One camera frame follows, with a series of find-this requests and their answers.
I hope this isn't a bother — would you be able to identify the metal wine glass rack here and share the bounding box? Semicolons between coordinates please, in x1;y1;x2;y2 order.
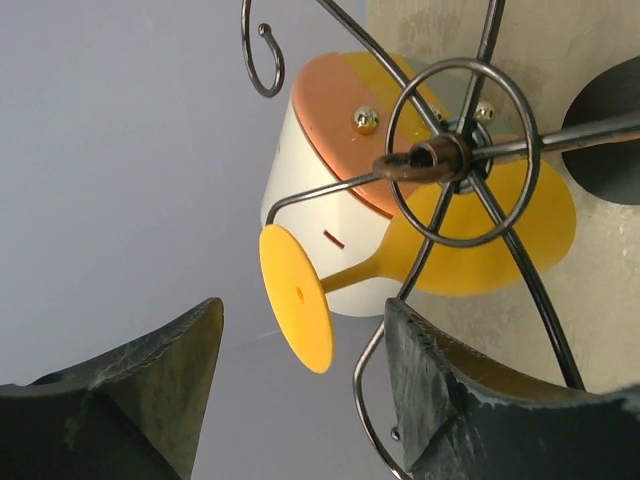
263;1;639;479

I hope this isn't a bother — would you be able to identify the white cylinder container orange lid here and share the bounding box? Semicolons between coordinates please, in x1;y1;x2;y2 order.
260;52;508;296

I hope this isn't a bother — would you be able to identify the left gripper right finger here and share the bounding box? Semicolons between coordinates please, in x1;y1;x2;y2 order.
384;299;639;479

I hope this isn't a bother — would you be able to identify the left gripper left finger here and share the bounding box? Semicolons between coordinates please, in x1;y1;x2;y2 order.
1;298;224;479

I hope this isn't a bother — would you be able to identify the orange wine glass front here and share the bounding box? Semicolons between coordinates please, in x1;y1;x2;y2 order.
258;157;577;375

